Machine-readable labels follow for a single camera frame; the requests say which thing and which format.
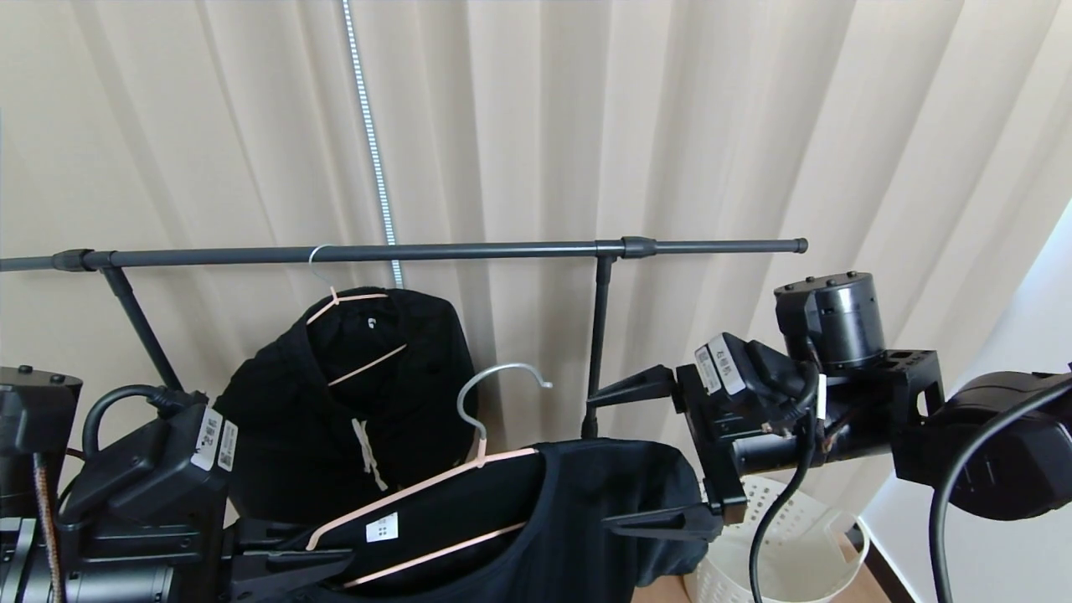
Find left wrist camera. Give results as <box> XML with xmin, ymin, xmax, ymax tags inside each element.
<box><xmin>60</xmin><ymin>400</ymin><xmax>240</xmax><ymax>527</ymax></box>

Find black garment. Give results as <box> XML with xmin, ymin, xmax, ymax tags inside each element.
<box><xmin>276</xmin><ymin>437</ymin><xmax>713</xmax><ymax>603</ymax></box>

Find beige curtain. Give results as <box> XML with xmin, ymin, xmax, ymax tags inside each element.
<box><xmin>0</xmin><ymin>0</ymin><xmax>1072</xmax><ymax>545</ymax></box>

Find black shorts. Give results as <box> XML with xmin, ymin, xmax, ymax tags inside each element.
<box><xmin>214</xmin><ymin>286</ymin><xmax>481</xmax><ymax>527</ymax></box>

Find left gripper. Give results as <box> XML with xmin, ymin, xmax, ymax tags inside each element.
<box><xmin>59</xmin><ymin>486</ymin><xmax>356</xmax><ymax>603</ymax></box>

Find white laundry basket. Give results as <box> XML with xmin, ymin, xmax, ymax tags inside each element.
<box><xmin>683</xmin><ymin>476</ymin><xmax>872</xmax><ymax>603</ymax></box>

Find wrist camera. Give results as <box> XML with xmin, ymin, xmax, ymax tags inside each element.
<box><xmin>693</xmin><ymin>332</ymin><xmax>817</xmax><ymax>438</ymax></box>
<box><xmin>60</xmin><ymin>400</ymin><xmax>240</xmax><ymax>527</ymax></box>

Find black clothes rack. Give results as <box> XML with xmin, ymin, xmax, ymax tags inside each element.
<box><xmin>0</xmin><ymin>236</ymin><xmax>810</xmax><ymax>441</ymax></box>

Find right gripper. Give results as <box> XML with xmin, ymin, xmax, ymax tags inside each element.
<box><xmin>586</xmin><ymin>363</ymin><xmax>838</xmax><ymax>544</ymax></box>

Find pink clothes hanger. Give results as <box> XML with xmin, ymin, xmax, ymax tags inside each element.
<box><xmin>306</xmin><ymin>245</ymin><xmax>409</xmax><ymax>389</ymax></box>
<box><xmin>306</xmin><ymin>363</ymin><xmax>554</xmax><ymax>589</ymax></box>

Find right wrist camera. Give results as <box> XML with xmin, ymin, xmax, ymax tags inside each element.
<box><xmin>693</xmin><ymin>332</ymin><xmax>817</xmax><ymax>438</ymax></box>

